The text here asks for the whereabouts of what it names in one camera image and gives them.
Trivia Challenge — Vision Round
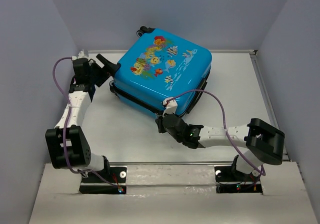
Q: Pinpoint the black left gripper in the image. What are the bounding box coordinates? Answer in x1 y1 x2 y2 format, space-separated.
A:
88 54 119 87

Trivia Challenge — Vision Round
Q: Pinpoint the blue hard-shell suitcase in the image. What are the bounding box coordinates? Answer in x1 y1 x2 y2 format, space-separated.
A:
109 26 212 117

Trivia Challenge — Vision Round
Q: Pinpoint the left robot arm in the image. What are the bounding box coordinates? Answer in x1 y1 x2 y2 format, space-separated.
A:
45 50 112 182

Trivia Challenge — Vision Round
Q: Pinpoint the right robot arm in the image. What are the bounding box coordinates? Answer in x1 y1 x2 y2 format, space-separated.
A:
155 114 285 180

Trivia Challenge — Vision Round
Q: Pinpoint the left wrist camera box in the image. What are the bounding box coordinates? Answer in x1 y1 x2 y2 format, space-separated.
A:
71 49 89 61

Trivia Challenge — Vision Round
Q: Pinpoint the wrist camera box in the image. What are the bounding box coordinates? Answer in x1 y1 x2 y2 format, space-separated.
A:
71 49 89 61
162 97 178 117

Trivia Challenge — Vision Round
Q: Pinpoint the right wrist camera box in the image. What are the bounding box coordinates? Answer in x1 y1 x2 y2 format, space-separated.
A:
162 97 178 117

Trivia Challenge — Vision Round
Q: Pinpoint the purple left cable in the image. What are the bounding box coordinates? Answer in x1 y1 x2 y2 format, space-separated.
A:
51 56 123 191

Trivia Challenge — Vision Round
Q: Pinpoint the purple cable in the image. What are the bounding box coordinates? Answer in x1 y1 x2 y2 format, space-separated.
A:
166 89 266 177
51 56 123 191

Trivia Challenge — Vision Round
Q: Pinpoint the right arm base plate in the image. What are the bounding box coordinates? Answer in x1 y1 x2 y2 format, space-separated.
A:
214 166 263 194

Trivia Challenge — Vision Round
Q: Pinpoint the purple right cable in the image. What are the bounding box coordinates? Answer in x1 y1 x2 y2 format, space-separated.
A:
166 89 266 177

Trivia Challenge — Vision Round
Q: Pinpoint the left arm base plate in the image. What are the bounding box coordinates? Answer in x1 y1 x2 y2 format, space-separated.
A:
78 166 127 195

